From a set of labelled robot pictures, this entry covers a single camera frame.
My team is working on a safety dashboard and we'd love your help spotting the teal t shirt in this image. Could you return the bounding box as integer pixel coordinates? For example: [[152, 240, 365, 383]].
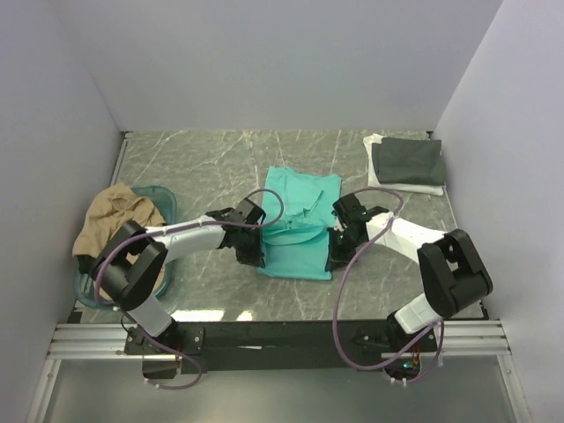
[[258, 167, 342, 281]]

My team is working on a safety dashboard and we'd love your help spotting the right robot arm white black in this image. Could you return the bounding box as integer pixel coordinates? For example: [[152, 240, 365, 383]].
[[325, 193, 493, 352]]

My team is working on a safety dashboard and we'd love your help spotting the teal plastic basket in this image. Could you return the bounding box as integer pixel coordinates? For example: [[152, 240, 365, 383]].
[[72, 184, 178, 312]]

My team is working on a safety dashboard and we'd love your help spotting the folded white t shirt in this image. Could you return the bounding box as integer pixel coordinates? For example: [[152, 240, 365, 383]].
[[363, 133, 446, 197]]

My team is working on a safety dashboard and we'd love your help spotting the tan t shirt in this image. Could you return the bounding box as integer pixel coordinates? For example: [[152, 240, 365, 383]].
[[71, 183, 171, 301]]

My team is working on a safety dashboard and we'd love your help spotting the folded dark grey t shirt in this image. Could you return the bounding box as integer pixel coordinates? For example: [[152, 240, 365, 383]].
[[370, 137, 446, 187]]

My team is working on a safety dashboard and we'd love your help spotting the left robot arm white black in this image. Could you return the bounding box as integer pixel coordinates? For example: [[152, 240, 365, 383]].
[[88, 198, 266, 354]]

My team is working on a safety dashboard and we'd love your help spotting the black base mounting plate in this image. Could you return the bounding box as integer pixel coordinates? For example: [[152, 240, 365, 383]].
[[122, 319, 440, 375]]

